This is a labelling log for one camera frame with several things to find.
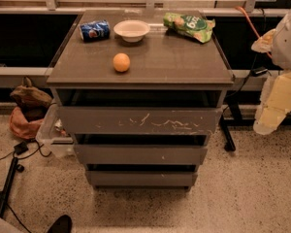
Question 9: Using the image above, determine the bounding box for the blue soda can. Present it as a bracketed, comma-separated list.
[79, 19, 110, 42]

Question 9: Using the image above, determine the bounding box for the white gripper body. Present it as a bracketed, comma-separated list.
[272, 9, 291, 70]

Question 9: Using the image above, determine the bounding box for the grey bottom drawer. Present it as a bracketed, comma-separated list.
[85, 171, 198, 186]

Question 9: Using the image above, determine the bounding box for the black power adapter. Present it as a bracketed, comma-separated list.
[14, 142, 28, 155]

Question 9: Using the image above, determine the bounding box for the grey top drawer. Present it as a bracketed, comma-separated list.
[59, 107, 222, 135]

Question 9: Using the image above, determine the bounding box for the white bowl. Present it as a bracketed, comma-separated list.
[113, 20, 150, 43]

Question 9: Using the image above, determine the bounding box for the brown cloth bag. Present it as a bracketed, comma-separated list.
[10, 77, 52, 121]

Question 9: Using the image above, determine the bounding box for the orange cloth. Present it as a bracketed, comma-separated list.
[9, 107, 43, 140]

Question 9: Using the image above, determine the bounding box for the orange cable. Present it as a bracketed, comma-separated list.
[235, 5, 274, 60]

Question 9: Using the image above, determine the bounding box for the black wall adapter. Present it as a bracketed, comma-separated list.
[250, 67, 268, 77]

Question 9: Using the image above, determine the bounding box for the black floor stand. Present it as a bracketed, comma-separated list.
[0, 157, 23, 217]

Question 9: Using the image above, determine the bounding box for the orange fruit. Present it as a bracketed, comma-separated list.
[113, 53, 130, 72]

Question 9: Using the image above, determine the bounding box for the green chip bag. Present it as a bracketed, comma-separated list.
[163, 13, 215, 44]

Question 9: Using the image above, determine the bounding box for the grey middle drawer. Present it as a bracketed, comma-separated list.
[75, 145, 207, 165]

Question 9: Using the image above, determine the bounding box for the black table leg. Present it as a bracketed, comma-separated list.
[219, 101, 291, 151]

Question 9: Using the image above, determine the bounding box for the grey drawer cabinet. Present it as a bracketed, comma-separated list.
[46, 9, 235, 192]

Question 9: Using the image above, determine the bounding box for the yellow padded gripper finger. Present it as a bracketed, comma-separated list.
[251, 29, 276, 53]
[253, 71, 291, 135]

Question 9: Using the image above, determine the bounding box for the black shoe tip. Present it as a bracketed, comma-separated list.
[48, 215, 72, 233]

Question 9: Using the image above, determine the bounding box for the grey drawer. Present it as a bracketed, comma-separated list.
[85, 171, 198, 186]
[75, 145, 207, 165]
[59, 107, 222, 135]

